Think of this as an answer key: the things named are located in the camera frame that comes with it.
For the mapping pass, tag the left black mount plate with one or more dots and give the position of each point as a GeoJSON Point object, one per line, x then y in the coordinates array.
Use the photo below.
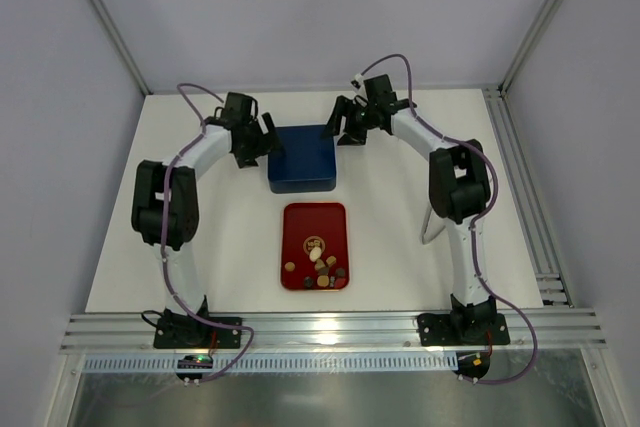
{"type": "Point", "coordinates": [183, 332]}

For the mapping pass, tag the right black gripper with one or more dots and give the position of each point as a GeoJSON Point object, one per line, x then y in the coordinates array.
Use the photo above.
{"type": "Point", "coordinates": [351, 118]}

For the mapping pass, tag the white cable duct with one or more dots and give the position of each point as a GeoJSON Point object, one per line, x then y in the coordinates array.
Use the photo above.
{"type": "Point", "coordinates": [273, 362]}

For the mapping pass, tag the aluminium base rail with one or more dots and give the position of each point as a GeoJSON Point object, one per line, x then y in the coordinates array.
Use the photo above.
{"type": "Point", "coordinates": [554, 327]}

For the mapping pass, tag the right aluminium side rail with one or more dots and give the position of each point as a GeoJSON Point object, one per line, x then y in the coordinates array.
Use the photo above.
{"type": "Point", "coordinates": [537, 234]}

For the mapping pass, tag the red lacquer tray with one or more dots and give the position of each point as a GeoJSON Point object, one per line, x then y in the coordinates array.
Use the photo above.
{"type": "Point", "coordinates": [305, 226]}

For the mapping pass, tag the black mount plate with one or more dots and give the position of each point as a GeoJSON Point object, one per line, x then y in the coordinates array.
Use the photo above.
{"type": "Point", "coordinates": [442, 330]}
{"type": "Point", "coordinates": [183, 332]}

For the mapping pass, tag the right aluminium frame post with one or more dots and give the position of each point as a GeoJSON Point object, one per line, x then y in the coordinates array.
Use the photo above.
{"type": "Point", "coordinates": [533, 36]}

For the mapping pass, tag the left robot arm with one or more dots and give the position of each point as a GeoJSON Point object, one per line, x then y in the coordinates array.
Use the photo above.
{"type": "Point", "coordinates": [165, 207]}

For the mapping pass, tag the right black mount plate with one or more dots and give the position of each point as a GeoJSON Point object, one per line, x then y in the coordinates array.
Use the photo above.
{"type": "Point", "coordinates": [442, 330]}

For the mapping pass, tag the white round chocolate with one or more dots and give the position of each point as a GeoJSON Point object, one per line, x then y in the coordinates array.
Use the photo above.
{"type": "Point", "coordinates": [315, 254]}

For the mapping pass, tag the blue tin lid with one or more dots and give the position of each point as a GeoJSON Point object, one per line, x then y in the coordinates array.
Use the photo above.
{"type": "Point", "coordinates": [306, 154]}

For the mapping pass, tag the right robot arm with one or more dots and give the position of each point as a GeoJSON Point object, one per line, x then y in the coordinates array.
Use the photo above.
{"type": "Point", "coordinates": [458, 188]}

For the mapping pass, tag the left aluminium frame post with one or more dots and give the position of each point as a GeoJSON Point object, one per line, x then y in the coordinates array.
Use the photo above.
{"type": "Point", "coordinates": [117, 41]}

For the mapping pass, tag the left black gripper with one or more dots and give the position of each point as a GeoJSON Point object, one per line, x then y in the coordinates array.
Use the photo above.
{"type": "Point", "coordinates": [258, 136]}

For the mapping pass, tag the blue chocolate tin box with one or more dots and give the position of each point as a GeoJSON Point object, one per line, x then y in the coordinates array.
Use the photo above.
{"type": "Point", "coordinates": [301, 185]}

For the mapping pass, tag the aluminium frame post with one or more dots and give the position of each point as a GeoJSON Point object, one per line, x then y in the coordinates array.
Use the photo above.
{"type": "Point", "coordinates": [533, 36]}
{"type": "Point", "coordinates": [117, 41]}

